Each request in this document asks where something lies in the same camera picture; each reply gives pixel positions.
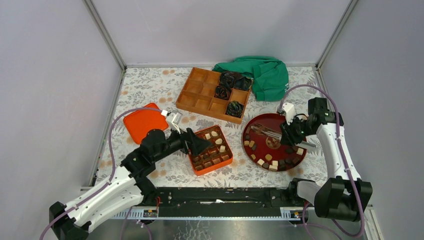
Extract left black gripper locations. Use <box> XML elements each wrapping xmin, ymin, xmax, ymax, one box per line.
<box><xmin>152</xmin><ymin>124</ymin><xmax>212</xmax><ymax>164</ymax></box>

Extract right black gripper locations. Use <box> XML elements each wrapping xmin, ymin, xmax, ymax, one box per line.
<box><xmin>279</xmin><ymin>114</ymin><xmax>314</xmax><ymax>148</ymax></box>

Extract orange chocolate box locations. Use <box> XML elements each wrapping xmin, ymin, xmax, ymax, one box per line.
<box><xmin>188</xmin><ymin>125</ymin><xmax>233</xmax><ymax>176</ymax></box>

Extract red round plate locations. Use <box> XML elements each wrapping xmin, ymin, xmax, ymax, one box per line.
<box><xmin>241</xmin><ymin>113</ymin><xmax>307</xmax><ymax>172</ymax></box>

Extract metal serving tongs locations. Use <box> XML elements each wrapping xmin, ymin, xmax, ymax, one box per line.
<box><xmin>250</xmin><ymin>124</ymin><xmax>282</xmax><ymax>140</ymax></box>

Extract orange box lid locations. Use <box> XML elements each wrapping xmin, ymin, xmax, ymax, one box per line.
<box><xmin>123</xmin><ymin>102</ymin><xmax>169</xmax><ymax>145</ymax></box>

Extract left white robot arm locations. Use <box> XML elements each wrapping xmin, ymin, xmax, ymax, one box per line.
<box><xmin>48</xmin><ymin>128</ymin><xmax>212</xmax><ymax>240</ymax></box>

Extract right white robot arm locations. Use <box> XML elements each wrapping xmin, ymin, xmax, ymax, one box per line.
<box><xmin>277</xmin><ymin>97</ymin><xmax>373</xmax><ymax>222</ymax></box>

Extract floral table mat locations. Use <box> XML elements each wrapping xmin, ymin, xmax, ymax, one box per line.
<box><xmin>95</xmin><ymin>66</ymin><xmax>327</xmax><ymax>187</ymax></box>

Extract wooden compartment organizer tray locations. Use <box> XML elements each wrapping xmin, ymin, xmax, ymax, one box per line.
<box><xmin>175</xmin><ymin>67</ymin><xmax>251</xmax><ymax>124</ymax></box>

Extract dark rolled fabric front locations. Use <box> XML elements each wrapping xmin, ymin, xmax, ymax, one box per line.
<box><xmin>225</xmin><ymin>100</ymin><xmax>244</xmax><ymax>118</ymax></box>

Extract dark rolled fabric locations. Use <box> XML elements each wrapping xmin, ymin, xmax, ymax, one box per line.
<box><xmin>214</xmin><ymin>85</ymin><xmax>232</xmax><ymax>101</ymax></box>
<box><xmin>219</xmin><ymin>71</ymin><xmax>253</xmax><ymax>91</ymax></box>
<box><xmin>225</xmin><ymin>100</ymin><xmax>244</xmax><ymax>118</ymax></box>

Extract dark rolled fabric middle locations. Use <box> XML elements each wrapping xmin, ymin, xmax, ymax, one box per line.
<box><xmin>214</xmin><ymin>85</ymin><xmax>232</xmax><ymax>101</ymax></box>

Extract green cloth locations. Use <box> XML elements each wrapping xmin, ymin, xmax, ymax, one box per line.
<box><xmin>212</xmin><ymin>55</ymin><xmax>289</xmax><ymax>102</ymax></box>

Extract dark rolled fabric back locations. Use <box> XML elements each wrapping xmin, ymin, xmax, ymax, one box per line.
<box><xmin>219</xmin><ymin>71</ymin><xmax>253</xmax><ymax>91</ymax></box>

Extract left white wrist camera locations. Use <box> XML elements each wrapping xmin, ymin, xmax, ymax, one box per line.
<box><xmin>161</xmin><ymin>110</ymin><xmax>182</xmax><ymax>134</ymax></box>

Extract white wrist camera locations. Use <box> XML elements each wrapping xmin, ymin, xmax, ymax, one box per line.
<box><xmin>277</xmin><ymin>102</ymin><xmax>296</xmax><ymax>125</ymax></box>
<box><xmin>161</xmin><ymin>110</ymin><xmax>182</xmax><ymax>134</ymax></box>

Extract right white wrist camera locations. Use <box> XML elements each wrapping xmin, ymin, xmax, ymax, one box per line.
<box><xmin>277</xmin><ymin>102</ymin><xmax>296</xmax><ymax>125</ymax></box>

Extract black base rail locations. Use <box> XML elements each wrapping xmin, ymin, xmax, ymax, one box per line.
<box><xmin>130</xmin><ymin>187</ymin><xmax>305</xmax><ymax>220</ymax></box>

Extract aluminium frame rail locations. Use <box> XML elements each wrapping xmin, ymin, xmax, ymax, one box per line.
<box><xmin>67</xmin><ymin>186</ymin><xmax>382</xmax><ymax>240</ymax></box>

